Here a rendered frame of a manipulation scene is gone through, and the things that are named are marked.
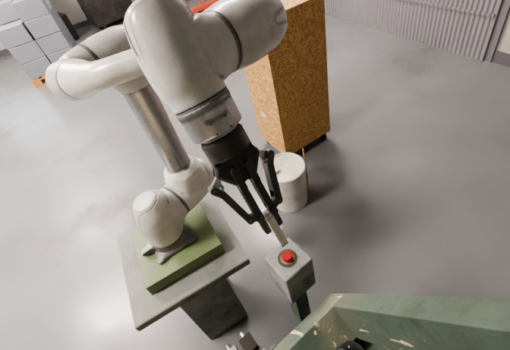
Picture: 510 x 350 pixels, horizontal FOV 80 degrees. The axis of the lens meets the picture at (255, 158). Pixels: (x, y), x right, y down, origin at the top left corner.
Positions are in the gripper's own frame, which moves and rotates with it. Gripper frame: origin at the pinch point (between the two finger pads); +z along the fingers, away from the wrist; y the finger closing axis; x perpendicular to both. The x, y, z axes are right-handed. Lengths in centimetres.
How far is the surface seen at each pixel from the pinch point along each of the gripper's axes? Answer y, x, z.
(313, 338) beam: -3, 18, 49
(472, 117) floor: 226, 131, 113
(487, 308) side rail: 16.3, -23.7, 15.8
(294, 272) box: 5, 32, 39
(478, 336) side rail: 12.8, -24.4, 17.6
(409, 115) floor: 196, 166, 95
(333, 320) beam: 5, 18, 50
